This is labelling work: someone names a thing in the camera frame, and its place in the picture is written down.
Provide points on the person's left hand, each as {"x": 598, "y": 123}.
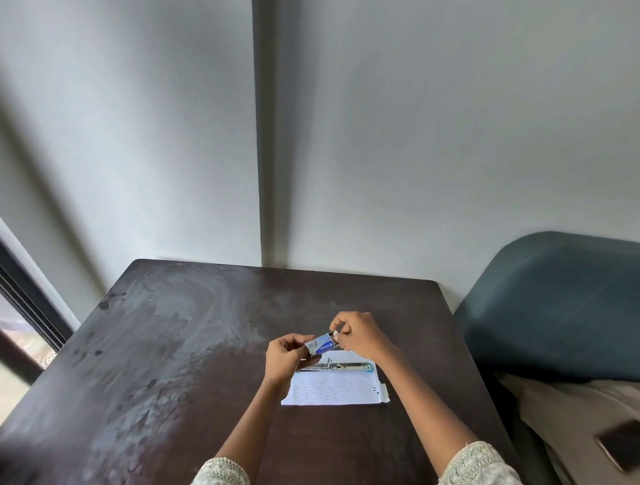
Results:
{"x": 278, "y": 360}

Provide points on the person's right hand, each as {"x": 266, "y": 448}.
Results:
{"x": 364, "y": 336}

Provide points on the person's left thumb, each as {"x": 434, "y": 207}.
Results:
{"x": 302, "y": 353}

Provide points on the person's right fingers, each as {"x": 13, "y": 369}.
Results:
{"x": 340, "y": 329}

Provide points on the small blue staple box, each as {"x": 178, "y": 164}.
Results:
{"x": 321, "y": 345}

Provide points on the person's right forearm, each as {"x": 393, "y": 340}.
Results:
{"x": 425, "y": 404}

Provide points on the person's left forearm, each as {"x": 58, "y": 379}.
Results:
{"x": 252, "y": 424}

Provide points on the silver open stapler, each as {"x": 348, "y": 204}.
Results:
{"x": 345, "y": 366}

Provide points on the white printed paper sheet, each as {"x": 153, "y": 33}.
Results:
{"x": 334, "y": 389}

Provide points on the cream lace left sleeve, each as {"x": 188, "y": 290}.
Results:
{"x": 221, "y": 473}

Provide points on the cream lace sleeve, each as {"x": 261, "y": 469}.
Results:
{"x": 477, "y": 467}
{"x": 221, "y": 473}

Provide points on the cream lace right sleeve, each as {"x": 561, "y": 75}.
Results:
{"x": 477, "y": 467}

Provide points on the dark teal sofa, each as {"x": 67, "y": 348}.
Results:
{"x": 555, "y": 310}

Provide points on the beige cloth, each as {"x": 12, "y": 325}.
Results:
{"x": 565, "y": 414}

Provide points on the dark brown phone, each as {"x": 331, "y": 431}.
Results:
{"x": 620, "y": 444}

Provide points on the dark window frame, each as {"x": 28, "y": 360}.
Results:
{"x": 30, "y": 305}

